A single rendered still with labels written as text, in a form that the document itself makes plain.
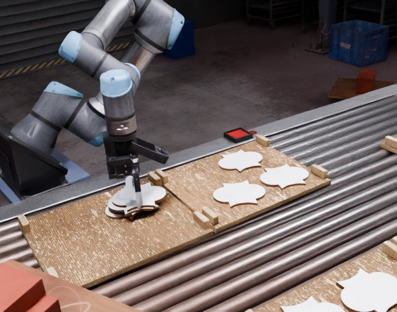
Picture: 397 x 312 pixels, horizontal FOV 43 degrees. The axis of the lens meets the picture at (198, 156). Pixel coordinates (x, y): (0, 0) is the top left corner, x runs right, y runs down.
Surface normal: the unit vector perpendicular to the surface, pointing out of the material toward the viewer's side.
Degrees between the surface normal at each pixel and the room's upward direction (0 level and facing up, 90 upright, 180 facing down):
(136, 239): 0
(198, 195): 0
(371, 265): 0
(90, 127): 82
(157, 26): 82
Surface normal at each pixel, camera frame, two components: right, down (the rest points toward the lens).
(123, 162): 0.20, 0.44
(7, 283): -0.06, -0.89
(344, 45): -0.85, 0.29
